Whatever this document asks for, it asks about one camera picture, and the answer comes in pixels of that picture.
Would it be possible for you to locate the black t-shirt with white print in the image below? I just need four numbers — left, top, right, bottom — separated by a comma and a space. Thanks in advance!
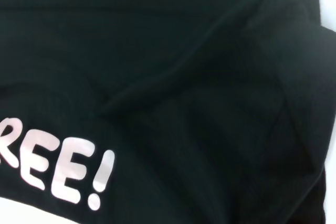
0, 0, 336, 224

